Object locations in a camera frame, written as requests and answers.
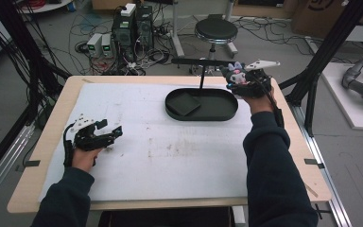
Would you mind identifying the person's right hand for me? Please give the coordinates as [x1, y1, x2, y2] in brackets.
[241, 87, 277, 115]

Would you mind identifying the white box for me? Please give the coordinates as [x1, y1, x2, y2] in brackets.
[120, 2, 137, 18]

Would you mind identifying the wooden table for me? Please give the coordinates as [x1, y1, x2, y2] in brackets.
[7, 75, 333, 215]

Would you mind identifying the black and pink plush toy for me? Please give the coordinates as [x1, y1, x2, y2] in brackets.
[220, 61, 251, 87]

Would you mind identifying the black oval tray with stand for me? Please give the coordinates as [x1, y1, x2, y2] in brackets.
[164, 57, 240, 122]

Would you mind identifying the white table leg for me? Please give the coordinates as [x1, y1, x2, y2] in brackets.
[169, 0, 186, 59]

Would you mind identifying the person's left hand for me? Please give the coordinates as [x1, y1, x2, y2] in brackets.
[71, 147, 104, 174]

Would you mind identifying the black round stool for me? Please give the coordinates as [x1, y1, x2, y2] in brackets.
[190, 17, 239, 76]

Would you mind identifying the hand-held gripper cable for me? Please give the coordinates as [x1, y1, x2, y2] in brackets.
[257, 73, 285, 130]
[62, 125, 76, 168]

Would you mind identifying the white table mat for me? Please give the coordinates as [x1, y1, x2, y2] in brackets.
[38, 82, 259, 202]

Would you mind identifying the black tape strip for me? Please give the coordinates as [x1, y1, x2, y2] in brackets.
[303, 158, 326, 170]
[14, 159, 42, 173]

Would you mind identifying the right hand-held gripper cable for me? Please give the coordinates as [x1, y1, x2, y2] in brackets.
[257, 73, 285, 130]

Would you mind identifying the round white table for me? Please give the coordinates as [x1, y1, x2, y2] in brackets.
[18, 0, 74, 14]

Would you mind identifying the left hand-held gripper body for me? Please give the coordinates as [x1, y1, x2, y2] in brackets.
[69, 113, 115, 152]

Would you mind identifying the left hand-held gripper cable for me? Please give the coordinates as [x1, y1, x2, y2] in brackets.
[62, 125, 76, 168]

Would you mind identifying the tangle of floor cables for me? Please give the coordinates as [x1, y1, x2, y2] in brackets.
[48, 9, 183, 77]

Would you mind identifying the black frame post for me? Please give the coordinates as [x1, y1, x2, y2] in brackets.
[0, 0, 72, 127]
[278, 0, 363, 137]

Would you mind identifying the grey power supply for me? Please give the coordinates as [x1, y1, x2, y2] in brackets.
[86, 32, 104, 59]
[100, 32, 114, 59]

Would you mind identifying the cardboard box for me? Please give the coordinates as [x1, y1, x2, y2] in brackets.
[290, 0, 349, 40]

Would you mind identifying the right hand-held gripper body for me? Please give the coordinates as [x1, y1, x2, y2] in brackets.
[235, 60, 281, 98]

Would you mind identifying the black computer tower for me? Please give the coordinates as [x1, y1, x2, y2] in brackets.
[135, 4, 155, 51]
[111, 12, 137, 62]

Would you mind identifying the white floor platform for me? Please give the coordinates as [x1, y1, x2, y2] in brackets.
[320, 61, 363, 132]

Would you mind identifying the black square wallet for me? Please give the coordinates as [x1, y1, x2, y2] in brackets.
[166, 92, 202, 117]

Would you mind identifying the aluminium rail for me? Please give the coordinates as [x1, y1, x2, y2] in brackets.
[0, 122, 36, 211]
[288, 103, 354, 227]

